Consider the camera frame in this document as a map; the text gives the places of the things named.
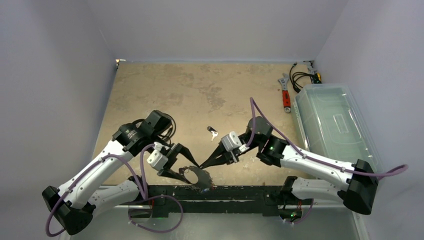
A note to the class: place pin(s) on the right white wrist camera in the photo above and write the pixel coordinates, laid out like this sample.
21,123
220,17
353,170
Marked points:
232,142

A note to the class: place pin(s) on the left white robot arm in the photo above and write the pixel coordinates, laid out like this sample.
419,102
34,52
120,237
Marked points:
76,202

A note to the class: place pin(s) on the clear plastic storage bin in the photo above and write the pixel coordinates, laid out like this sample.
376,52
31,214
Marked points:
328,122

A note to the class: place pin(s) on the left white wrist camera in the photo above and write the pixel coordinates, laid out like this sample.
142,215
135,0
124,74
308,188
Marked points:
158,158

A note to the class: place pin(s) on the red handled adjustable wrench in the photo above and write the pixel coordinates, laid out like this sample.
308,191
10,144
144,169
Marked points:
286,101

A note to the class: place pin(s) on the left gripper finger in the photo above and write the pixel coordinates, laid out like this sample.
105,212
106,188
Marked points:
169,173
184,151

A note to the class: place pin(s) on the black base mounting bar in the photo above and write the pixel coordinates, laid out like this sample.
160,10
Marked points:
267,200

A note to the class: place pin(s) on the aluminium frame rail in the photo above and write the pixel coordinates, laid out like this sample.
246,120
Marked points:
326,221

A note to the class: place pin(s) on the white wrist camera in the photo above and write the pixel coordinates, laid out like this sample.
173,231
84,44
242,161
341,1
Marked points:
158,158
232,142

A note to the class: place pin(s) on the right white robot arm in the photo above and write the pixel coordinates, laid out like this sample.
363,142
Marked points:
353,184

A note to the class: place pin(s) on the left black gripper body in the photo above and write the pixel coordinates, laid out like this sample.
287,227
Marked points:
171,151

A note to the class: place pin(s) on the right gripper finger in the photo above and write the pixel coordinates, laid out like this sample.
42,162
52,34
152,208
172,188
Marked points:
216,153
216,162

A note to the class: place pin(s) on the metal key organizer ring plate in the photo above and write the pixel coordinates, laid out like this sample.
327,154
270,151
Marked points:
203,181

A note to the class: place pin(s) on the key with black tag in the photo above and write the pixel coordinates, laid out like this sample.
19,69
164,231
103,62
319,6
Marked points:
213,132

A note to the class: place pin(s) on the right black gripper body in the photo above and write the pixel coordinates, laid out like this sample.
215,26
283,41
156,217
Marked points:
230,156

